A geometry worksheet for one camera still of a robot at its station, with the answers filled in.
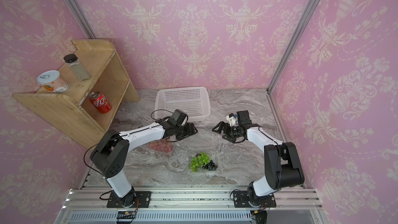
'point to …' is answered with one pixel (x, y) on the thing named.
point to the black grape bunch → (210, 166)
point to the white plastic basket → (195, 101)
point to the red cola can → (100, 102)
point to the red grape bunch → (162, 144)
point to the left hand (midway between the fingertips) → (195, 134)
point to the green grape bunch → (202, 159)
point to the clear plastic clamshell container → (173, 142)
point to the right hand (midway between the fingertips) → (218, 132)
